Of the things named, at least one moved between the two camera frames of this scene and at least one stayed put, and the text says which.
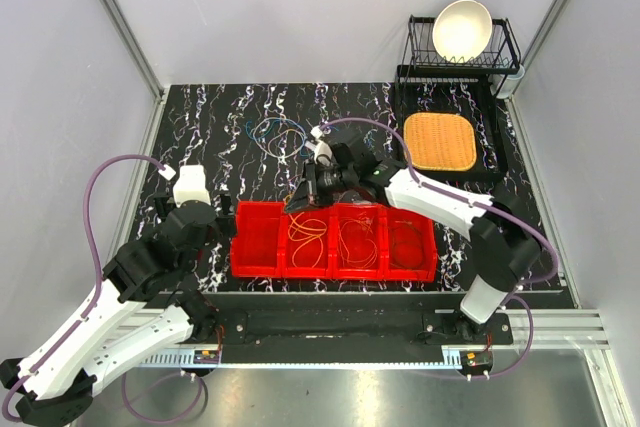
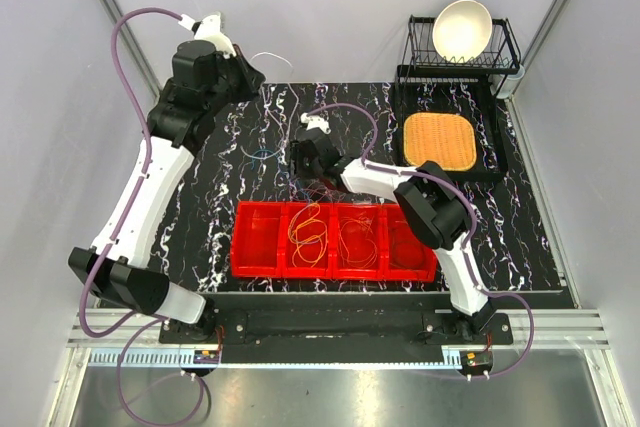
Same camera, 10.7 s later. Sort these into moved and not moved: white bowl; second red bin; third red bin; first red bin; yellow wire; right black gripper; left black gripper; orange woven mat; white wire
Moved: white wire; right black gripper; left black gripper
Not moved: white bowl; third red bin; orange woven mat; second red bin; first red bin; yellow wire
